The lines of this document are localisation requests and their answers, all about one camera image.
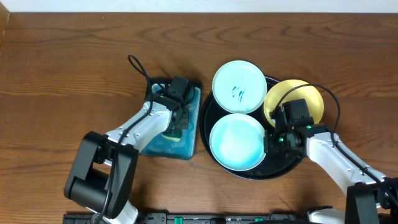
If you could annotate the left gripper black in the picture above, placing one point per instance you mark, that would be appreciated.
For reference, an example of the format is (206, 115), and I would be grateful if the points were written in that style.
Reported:
(181, 123)

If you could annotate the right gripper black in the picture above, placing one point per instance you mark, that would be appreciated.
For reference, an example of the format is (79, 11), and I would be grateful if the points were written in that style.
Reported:
(270, 145)

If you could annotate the green yellow sponge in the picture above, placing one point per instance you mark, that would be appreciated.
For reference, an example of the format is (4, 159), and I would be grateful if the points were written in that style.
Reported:
(174, 135)

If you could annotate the light blue plate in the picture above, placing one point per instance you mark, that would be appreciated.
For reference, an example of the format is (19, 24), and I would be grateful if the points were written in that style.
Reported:
(237, 142)
(239, 87)

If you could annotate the yellow plate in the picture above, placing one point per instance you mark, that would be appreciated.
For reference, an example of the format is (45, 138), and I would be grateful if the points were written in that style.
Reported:
(311, 95)

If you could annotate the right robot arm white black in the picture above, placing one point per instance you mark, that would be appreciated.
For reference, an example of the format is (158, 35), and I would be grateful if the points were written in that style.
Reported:
(371, 196)

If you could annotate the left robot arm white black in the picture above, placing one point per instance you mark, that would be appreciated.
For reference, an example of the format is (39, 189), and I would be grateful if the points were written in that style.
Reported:
(103, 171)

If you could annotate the rectangular tray with soapy water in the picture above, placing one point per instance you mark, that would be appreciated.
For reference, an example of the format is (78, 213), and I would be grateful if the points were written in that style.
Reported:
(185, 148)

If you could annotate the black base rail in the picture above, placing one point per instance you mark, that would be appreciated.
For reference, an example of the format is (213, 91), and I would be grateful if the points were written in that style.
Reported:
(217, 218)

